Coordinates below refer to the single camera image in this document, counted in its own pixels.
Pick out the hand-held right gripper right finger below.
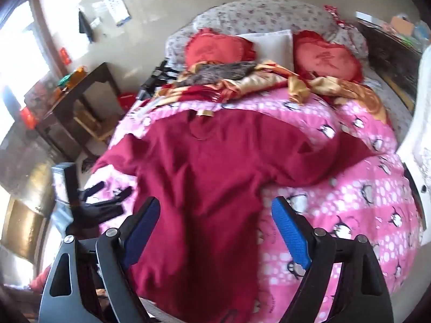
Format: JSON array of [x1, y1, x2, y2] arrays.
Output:
[[271, 196, 394, 323]]

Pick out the red container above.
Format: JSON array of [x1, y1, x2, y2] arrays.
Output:
[[19, 106, 36, 130]]

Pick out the dark wooden desk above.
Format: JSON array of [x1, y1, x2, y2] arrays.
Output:
[[24, 62, 124, 163]]

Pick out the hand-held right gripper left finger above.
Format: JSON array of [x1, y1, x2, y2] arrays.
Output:
[[39, 197, 161, 323]]

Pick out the wall calendar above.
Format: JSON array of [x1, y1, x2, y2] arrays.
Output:
[[102, 0, 132, 27]]

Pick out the white pillow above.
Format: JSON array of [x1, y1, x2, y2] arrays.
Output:
[[235, 29, 294, 70]]

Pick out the pink penguin print blanket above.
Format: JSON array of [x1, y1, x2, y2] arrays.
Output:
[[101, 87, 425, 323]]

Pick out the red heart-shaped pillow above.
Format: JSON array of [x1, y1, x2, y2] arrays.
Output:
[[185, 28, 258, 67], [292, 30, 365, 83]]

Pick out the wooden stool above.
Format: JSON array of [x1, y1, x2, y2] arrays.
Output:
[[72, 107, 112, 142]]

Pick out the black item hanging on wall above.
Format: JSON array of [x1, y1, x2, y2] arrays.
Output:
[[78, 9, 95, 43]]

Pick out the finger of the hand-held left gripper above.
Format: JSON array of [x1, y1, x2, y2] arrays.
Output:
[[101, 187, 133, 209], [81, 181, 106, 200]]

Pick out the red bag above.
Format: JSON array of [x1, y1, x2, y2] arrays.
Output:
[[116, 92, 136, 112]]

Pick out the floral pillow with red trim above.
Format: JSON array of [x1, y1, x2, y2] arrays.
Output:
[[323, 5, 355, 31]]

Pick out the grey leopard print cloth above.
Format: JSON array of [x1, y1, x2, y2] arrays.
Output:
[[175, 61, 257, 87]]

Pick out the dark red sweater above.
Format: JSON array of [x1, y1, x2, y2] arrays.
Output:
[[91, 109, 375, 322]]

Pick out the window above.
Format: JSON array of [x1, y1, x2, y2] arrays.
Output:
[[0, 0, 52, 135]]

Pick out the black tripod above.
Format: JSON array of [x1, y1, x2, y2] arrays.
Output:
[[136, 59, 180, 101]]

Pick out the green and orange desk clutter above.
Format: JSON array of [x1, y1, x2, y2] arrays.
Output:
[[57, 65, 90, 92]]

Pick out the dark carved wooden cabinet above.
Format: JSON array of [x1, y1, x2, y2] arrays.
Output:
[[356, 19, 425, 115]]

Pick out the cardboard box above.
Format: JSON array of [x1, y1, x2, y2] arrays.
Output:
[[390, 15, 415, 36]]

